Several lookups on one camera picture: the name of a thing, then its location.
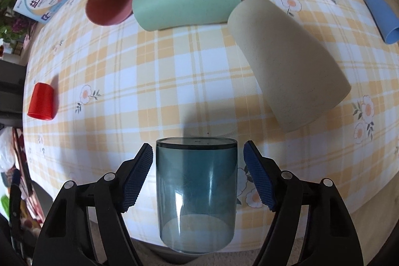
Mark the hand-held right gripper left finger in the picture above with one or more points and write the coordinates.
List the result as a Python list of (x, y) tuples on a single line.
[(137, 178)]

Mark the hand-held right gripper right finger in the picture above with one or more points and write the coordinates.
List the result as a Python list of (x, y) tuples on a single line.
[(260, 174)]

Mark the transparent teal cup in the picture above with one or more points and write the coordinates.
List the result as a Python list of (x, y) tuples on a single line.
[(195, 191)]

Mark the beige cup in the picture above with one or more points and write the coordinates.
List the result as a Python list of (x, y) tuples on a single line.
[(288, 66)]

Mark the red cup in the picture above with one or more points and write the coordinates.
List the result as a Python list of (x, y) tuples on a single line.
[(42, 100)]

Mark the blue cup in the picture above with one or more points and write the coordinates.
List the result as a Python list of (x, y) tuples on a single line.
[(382, 16)]

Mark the yellow checkered floral tablecloth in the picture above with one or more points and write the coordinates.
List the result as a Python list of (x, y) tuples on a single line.
[(171, 72)]

